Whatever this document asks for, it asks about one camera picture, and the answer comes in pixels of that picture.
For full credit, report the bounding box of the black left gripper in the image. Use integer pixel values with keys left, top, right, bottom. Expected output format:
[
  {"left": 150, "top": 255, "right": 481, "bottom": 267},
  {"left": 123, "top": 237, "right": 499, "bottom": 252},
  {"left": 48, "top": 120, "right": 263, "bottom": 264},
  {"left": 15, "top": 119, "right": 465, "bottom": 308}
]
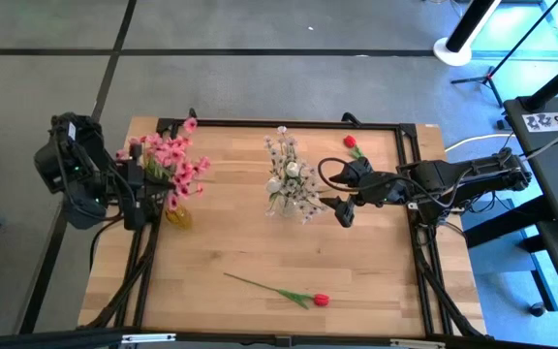
[{"left": 113, "top": 157, "right": 176, "bottom": 232}]

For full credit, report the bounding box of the white paper label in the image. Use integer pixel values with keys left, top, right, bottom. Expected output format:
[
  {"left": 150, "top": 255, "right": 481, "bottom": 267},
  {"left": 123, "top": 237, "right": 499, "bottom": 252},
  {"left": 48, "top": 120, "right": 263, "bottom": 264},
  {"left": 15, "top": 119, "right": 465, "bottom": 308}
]
[{"left": 521, "top": 111, "right": 558, "bottom": 134}]

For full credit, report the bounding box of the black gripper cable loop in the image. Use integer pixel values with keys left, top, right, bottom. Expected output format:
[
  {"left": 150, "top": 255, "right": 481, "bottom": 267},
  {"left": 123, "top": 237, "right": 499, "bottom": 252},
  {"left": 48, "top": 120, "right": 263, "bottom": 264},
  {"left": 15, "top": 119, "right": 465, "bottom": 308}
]
[{"left": 317, "top": 157, "right": 409, "bottom": 195}]

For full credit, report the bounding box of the amber glass vase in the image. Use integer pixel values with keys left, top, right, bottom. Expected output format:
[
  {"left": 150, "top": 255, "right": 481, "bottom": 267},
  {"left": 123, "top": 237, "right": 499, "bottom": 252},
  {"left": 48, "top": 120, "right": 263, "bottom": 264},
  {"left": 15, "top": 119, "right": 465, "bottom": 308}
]
[{"left": 165, "top": 206, "right": 194, "bottom": 232}]

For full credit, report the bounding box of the clear glass vase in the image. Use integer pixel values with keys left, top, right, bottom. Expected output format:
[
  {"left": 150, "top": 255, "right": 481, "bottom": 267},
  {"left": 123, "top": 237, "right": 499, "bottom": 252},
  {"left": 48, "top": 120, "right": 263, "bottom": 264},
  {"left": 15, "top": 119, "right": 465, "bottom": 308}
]
[{"left": 276, "top": 196, "right": 304, "bottom": 218}]

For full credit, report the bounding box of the black white pole round base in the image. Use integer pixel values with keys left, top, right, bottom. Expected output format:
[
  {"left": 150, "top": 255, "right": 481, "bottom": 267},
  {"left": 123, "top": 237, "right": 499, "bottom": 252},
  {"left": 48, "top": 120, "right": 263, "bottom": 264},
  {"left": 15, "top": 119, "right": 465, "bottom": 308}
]
[{"left": 432, "top": 0, "right": 503, "bottom": 68}]

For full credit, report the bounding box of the black tripod stand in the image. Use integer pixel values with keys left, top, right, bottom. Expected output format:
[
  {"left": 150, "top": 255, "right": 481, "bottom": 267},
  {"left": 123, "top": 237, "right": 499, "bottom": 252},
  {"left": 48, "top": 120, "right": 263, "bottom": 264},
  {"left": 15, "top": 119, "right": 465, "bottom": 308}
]
[{"left": 450, "top": 0, "right": 558, "bottom": 109}]

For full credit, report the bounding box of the white blossom flower bunch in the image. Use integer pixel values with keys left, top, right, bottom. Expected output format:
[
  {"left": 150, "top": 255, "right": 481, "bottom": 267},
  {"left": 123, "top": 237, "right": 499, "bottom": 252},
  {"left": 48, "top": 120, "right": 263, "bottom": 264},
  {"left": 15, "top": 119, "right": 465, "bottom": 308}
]
[
  {"left": 293, "top": 167, "right": 329, "bottom": 225},
  {"left": 263, "top": 125, "right": 304, "bottom": 169}
]

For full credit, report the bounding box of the pink blossom flower bunch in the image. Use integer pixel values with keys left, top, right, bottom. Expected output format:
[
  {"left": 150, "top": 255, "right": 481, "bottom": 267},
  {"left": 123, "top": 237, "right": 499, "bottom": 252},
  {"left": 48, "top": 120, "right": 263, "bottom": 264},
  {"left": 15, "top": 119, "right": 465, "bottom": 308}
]
[
  {"left": 115, "top": 117, "right": 199, "bottom": 169},
  {"left": 160, "top": 154, "right": 211, "bottom": 212}
]

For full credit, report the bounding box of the red tulip with green leaf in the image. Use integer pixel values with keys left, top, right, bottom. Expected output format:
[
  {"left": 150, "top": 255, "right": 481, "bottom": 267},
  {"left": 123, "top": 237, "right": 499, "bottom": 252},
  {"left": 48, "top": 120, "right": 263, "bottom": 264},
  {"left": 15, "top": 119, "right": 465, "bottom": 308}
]
[
  {"left": 342, "top": 134, "right": 367, "bottom": 161},
  {"left": 223, "top": 271, "right": 331, "bottom": 310}
]

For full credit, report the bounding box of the black workstation desk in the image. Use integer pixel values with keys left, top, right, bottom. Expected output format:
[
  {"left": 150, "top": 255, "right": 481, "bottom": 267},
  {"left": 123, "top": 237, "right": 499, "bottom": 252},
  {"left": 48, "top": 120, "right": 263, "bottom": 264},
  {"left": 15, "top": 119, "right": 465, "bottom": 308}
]
[{"left": 462, "top": 94, "right": 558, "bottom": 340}]

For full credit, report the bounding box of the white cable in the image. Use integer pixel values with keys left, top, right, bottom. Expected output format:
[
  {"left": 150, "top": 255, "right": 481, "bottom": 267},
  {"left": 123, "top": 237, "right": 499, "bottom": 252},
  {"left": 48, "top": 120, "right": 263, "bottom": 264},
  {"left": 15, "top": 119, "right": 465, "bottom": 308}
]
[{"left": 443, "top": 133, "right": 504, "bottom": 154}]

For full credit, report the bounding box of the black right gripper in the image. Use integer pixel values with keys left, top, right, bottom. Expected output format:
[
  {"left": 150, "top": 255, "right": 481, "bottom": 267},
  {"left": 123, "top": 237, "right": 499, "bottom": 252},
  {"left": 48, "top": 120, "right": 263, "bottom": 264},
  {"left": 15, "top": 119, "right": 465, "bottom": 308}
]
[{"left": 329, "top": 158, "right": 409, "bottom": 229}]

